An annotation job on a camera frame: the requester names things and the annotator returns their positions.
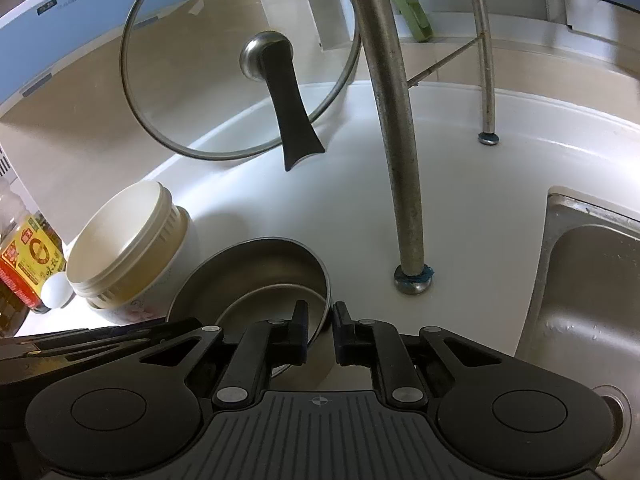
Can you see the blue and white appliance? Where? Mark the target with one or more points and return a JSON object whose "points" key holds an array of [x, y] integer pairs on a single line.
{"points": [[75, 25]]}

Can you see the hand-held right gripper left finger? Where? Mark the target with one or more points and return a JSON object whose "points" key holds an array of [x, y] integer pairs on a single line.
{"points": [[300, 332]]}

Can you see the red label oil bottle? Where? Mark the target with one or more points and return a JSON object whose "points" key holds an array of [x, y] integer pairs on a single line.
{"points": [[25, 265]]}

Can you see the white floral bowl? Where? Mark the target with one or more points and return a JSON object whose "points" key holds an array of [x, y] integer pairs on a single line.
{"points": [[135, 312]]}

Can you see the metal dish rack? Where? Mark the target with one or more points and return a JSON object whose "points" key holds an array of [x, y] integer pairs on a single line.
{"points": [[400, 160]]}

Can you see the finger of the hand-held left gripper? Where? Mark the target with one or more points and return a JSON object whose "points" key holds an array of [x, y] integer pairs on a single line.
{"points": [[75, 342]]}

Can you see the pale egg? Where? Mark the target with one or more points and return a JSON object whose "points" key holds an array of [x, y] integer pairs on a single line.
{"points": [[57, 291]]}

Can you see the green cutting board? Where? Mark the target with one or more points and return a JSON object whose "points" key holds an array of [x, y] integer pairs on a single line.
{"points": [[415, 15]]}

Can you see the steel sink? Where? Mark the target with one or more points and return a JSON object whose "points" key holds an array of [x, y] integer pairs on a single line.
{"points": [[575, 285]]}

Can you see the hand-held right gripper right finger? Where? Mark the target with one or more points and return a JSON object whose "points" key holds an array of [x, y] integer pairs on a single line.
{"points": [[341, 335]]}

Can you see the glass pot lid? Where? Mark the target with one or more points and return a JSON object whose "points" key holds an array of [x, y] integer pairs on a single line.
{"points": [[285, 100]]}

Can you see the steel bowl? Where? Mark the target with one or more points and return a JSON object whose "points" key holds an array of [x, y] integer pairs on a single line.
{"points": [[260, 265]]}

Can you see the beige bowl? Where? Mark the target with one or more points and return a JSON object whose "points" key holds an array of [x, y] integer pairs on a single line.
{"points": [[115, 240]]}

